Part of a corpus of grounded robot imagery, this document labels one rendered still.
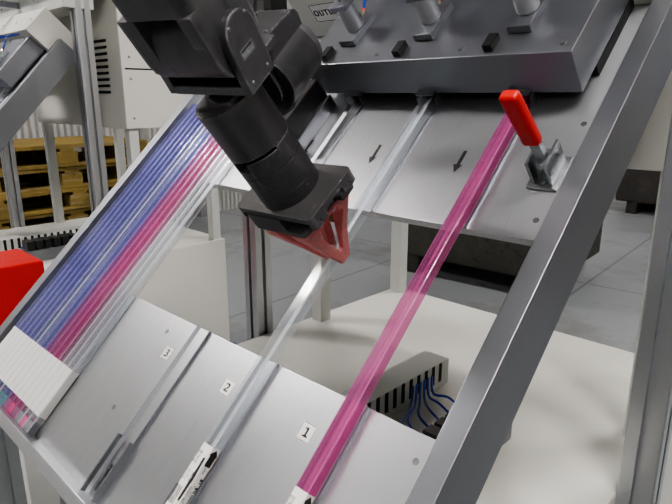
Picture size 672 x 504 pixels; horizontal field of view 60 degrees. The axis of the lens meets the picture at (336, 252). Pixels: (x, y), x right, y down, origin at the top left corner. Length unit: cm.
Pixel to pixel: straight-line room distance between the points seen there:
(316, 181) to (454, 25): 25
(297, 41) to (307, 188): 12
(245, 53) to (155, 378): 36
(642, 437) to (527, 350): 36
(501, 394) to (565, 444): 47
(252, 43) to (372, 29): 32
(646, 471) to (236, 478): 49
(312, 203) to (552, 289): 21
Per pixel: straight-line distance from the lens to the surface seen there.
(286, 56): 51
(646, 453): 80
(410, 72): 66
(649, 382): 77
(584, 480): 85
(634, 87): 59
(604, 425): 98
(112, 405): 68
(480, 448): 45
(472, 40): 63
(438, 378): 100
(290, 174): 49
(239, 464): 53
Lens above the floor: 109
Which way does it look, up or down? 15 degrees down
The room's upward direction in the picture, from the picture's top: straight up
